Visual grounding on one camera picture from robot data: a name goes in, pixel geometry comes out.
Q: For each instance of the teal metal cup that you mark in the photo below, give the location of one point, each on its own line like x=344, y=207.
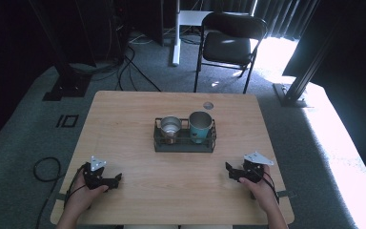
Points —
x=200, y=129

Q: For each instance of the grey table grommet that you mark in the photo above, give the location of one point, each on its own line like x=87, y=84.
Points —
x=208, y=105

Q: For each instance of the steel cup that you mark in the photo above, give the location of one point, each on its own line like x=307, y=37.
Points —
x=170, y=129

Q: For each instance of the person's left hand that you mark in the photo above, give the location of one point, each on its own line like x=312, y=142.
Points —
x=82, y=200

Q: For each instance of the dark equipment cabinet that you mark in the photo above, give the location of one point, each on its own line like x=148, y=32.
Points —
x=117, y=28

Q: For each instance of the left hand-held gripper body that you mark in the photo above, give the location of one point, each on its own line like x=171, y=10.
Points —
x=93, y=178

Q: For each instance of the black folding chair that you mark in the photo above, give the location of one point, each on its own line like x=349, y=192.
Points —
x=227, y=47

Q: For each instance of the person's right hand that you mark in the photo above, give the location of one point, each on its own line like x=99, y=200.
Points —
x=262, y=194

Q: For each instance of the black metal stand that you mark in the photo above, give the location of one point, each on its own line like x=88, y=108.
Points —
x=294, y=92
x=66, y=84

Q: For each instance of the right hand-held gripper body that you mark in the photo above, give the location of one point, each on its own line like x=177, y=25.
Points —
x=252, y=173

